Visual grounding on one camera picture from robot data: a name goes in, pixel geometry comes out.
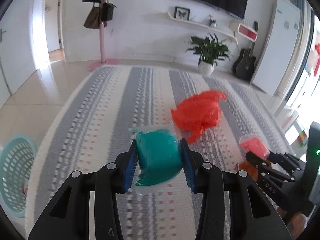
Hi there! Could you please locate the white plant pot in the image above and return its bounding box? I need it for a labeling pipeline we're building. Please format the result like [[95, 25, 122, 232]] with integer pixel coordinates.
[[198, 62, 215, 76]]

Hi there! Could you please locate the white door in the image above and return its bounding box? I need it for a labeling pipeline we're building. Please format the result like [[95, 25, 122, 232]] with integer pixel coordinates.
[[0, 0, 48, 97]]

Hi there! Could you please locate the orange packet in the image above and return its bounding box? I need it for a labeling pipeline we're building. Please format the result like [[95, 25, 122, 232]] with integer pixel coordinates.
[[236, 160, 272, 183]]

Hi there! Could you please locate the white curved wall shelf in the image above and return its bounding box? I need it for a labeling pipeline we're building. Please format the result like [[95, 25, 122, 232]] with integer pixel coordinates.
[[167, 6, 238, 43]]

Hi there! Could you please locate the small black hanging bag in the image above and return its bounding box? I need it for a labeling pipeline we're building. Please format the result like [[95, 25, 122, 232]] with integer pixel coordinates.
[[100, 2, 117, 22]]

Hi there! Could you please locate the teal plastic basket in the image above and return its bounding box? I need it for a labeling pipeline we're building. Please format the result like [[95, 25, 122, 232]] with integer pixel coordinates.
[[0, 134, 38, 218]]

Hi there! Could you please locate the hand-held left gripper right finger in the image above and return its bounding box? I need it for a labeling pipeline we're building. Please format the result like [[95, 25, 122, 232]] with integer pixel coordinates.
[[179, 138, 293, 240]]

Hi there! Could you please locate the teal clay packet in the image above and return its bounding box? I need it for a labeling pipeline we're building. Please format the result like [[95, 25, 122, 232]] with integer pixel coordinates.
[[128, 123, 187, 197]]

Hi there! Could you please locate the pink coat rack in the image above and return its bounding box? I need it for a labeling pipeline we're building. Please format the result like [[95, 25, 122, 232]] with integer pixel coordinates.
[[88, 0, 120, 71]]

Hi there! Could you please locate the framed butterfly picture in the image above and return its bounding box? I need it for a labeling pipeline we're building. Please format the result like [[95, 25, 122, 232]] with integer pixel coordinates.
[[174, 6, 191, 21]]

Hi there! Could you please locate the person's right hand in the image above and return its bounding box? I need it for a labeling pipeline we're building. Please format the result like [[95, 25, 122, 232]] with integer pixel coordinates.
[[279, 206, 309, 240]]

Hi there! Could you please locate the colourful puzzle cube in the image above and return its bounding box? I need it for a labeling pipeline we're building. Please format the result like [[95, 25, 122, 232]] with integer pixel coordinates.
[[297, 130, 309, 147]]

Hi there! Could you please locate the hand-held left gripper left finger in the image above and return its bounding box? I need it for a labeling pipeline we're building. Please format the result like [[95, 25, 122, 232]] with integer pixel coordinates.
[[28, 139, 138, 240]]

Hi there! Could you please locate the orange plastic bag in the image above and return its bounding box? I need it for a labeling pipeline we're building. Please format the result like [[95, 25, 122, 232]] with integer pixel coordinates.
[[170, 90, 228, 144]]

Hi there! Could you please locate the brown hanging bag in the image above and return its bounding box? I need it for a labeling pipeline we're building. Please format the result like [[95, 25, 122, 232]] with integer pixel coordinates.
[[83, 2, 101, 29]]

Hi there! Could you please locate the white refrigerator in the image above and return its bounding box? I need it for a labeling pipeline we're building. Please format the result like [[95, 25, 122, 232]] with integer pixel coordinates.
[[251, 0, 301, 93]]

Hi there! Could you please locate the white and red wall box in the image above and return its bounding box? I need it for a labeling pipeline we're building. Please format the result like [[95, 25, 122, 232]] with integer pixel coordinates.
[[229, 21, 258, 42]]

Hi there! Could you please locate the red hanging knot ornament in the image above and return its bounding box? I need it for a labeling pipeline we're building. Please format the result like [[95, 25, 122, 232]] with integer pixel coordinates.
[[312, 42, 320, 77]]

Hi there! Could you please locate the striped woven mat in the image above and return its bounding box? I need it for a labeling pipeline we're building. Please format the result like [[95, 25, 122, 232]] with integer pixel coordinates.
[[25, 65, 300, 240]]

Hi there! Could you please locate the black acoustic guitar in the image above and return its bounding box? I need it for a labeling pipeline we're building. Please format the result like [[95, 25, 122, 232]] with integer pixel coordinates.
[[232, 21, 259, 81]]

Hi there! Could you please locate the green potted plant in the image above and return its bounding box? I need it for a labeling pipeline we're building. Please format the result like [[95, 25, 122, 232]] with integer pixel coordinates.
[[186, 34, 232, 65]]

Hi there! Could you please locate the pink clay packet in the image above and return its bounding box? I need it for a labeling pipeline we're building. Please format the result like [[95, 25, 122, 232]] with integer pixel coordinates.
[[239, 134, 270, 159]]

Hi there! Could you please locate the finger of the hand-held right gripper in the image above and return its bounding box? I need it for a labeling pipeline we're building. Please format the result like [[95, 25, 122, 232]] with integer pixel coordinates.
[[269, 152, 304, 172], [245, 151, 297, 195]]

